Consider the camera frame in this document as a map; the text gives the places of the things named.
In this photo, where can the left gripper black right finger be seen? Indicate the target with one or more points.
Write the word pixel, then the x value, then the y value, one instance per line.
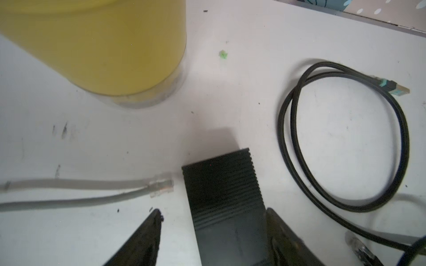
pixel 284 246

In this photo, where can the yellow pen cup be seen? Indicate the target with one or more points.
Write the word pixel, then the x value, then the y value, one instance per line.
pixel 129 52

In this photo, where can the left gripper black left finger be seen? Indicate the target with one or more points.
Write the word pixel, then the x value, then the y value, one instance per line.
pixel 142 248

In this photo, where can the black ribbed power brick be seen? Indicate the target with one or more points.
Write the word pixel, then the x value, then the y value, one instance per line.
pixel 227 210

